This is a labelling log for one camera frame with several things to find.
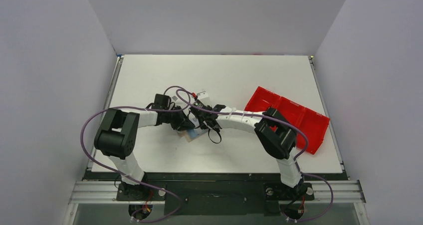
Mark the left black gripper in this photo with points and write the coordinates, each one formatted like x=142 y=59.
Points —
x=182 y=123

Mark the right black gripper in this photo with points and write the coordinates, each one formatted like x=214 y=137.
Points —
x=205 y=118

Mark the beige leather card holder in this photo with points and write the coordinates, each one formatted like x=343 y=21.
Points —
x=191 y=134

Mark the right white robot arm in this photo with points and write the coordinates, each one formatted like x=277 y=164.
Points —
x=272 y=129

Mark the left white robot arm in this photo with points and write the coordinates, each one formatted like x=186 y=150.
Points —
x=117 y=133

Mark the red plastic bin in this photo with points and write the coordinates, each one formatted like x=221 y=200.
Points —
x=311 y=123

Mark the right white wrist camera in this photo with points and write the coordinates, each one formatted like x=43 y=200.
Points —
x=203 y=96

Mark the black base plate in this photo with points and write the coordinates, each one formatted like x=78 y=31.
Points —
x=208 y=194

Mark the aluminium frame rail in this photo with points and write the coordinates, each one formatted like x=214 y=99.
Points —
x=231 y=80

